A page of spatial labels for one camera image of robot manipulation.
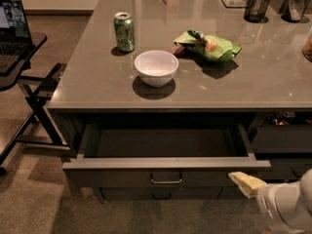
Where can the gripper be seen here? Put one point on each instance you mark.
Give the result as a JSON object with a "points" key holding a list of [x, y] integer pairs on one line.
{"points": [[275, 201]]}

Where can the grey top drawer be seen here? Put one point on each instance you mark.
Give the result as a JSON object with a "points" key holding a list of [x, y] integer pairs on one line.
{"points": [[161, 157]]}

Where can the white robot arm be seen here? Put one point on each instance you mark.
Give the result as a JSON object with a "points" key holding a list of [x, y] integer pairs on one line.
{"points": [[286, 207]]}

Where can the right grey drawer stack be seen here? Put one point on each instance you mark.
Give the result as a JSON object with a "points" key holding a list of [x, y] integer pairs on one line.
{"points": [[284, 139]]}

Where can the grey bottom drawer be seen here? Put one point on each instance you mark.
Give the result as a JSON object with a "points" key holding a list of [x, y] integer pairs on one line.
{"points": [[169, 193]]}

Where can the green chip bag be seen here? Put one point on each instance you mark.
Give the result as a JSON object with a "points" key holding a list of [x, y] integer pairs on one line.
{"points": [[209, 47]]}

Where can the glass jar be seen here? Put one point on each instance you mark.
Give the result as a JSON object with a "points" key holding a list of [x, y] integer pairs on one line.
{"points": [[307, 48]]}

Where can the white bowl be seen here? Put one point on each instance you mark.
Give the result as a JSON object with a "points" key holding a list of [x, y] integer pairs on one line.
{"points": [[156, 68]]}

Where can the grey counter cabinet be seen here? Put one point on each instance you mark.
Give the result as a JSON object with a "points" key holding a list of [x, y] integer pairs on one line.
{"points": [[270, 74]]}

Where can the black mesh cup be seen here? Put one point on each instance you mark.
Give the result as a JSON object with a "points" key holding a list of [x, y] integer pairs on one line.
{"points": [[256, 10]]}

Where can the dark mesh utensil holder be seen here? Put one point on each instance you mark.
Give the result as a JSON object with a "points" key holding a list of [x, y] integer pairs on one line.
{"points": [[294, 11]]}

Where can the green soda can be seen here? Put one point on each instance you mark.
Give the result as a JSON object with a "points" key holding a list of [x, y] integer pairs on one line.
{"points": [[124, 31]]}

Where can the black laptop stand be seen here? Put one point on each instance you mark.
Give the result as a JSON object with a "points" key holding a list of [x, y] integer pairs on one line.
{"points": [[37, 91]]}

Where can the black laptop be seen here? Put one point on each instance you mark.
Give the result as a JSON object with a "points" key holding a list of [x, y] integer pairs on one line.
{"points": [[15, 37]]}

